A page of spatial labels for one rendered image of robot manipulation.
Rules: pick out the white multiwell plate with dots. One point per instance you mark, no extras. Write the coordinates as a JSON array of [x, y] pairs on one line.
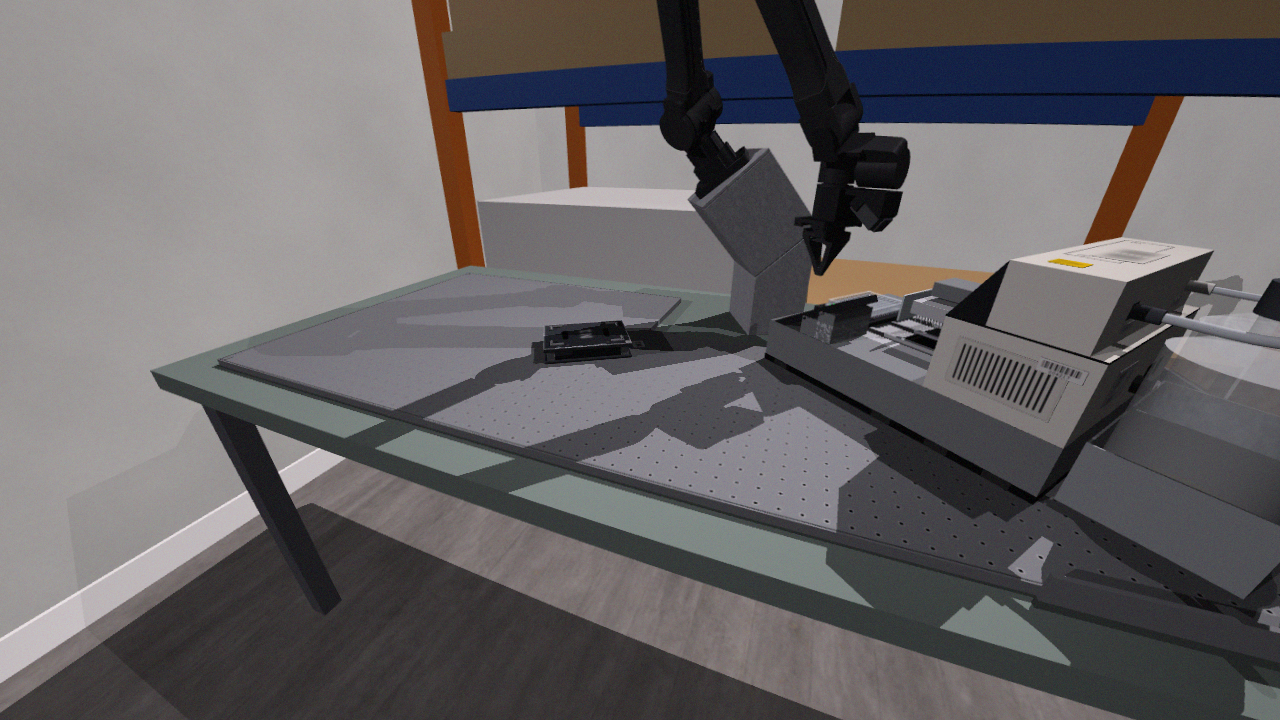
[[886, 305]]

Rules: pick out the clear bottle with grey cap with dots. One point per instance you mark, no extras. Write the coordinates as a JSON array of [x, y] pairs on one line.
[[1241, 322]]

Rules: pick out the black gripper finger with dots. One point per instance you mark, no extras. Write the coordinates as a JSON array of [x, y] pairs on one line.
[[843, 242], [831, 245]]

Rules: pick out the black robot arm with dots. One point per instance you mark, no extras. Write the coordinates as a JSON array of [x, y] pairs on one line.
[[818, 81]]

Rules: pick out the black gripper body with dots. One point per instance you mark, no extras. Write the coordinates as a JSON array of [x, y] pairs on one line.
[[822, 228]]

